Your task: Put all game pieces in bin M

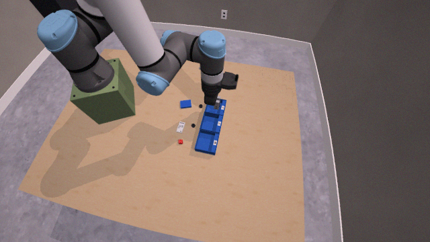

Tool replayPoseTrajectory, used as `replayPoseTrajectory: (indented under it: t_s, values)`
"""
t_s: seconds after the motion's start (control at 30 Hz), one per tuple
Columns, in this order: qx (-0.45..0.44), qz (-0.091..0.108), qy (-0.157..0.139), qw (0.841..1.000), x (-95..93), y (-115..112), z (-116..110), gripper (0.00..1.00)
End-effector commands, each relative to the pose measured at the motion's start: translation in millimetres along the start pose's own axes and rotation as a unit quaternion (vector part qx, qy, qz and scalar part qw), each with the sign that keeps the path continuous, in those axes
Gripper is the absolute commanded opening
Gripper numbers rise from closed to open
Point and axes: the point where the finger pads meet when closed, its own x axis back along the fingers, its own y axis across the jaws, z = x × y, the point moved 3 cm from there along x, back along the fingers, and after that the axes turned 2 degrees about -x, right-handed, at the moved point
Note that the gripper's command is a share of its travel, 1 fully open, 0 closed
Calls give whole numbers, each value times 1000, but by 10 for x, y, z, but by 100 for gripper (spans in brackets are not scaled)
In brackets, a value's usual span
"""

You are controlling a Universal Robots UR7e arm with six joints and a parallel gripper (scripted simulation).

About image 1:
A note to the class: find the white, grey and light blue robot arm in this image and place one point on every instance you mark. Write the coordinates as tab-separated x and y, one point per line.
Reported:
71	36

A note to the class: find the white domino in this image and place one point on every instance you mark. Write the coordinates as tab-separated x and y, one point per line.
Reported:
180	127

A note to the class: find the blue three-compartment bin rack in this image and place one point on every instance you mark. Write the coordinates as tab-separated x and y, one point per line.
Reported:
210	129

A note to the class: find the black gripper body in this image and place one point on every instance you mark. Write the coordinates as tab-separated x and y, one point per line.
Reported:
212	85

